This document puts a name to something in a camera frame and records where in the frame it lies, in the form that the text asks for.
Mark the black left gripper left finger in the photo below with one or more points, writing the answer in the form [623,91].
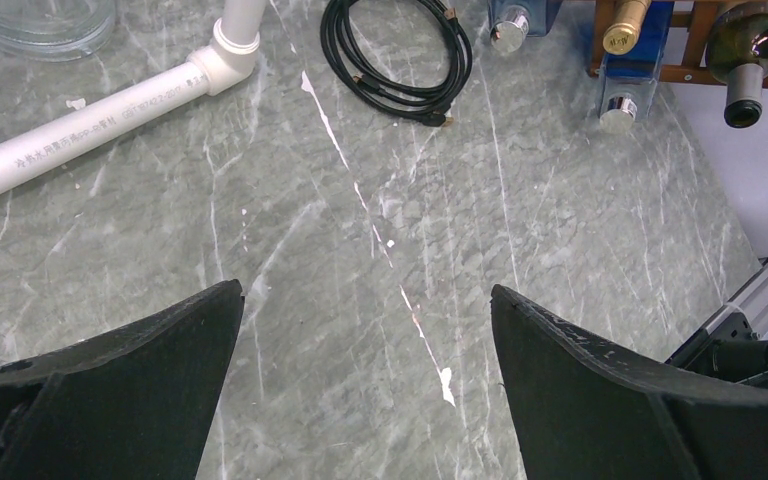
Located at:
[136,402]

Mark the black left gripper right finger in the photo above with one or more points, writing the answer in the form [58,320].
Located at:
[584,407]

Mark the clear bottle green label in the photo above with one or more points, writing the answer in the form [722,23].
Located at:
[56,30]

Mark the green wine bottle silver foil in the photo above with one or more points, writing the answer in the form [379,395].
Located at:
[737,56]

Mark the front blue Blue Dash bottle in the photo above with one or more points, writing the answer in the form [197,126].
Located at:
[629,81]

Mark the brown wooden wine rack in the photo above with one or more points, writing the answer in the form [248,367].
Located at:
[693,26]

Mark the brown bottle gold foil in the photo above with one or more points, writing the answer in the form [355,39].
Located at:
[624,30]

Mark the rear blue square bottle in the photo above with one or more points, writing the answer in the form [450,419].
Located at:
[512,21]

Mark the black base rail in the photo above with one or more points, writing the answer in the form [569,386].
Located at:
[742,331]

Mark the white PVC pipe frame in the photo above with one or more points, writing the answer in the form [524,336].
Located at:
[226,61]

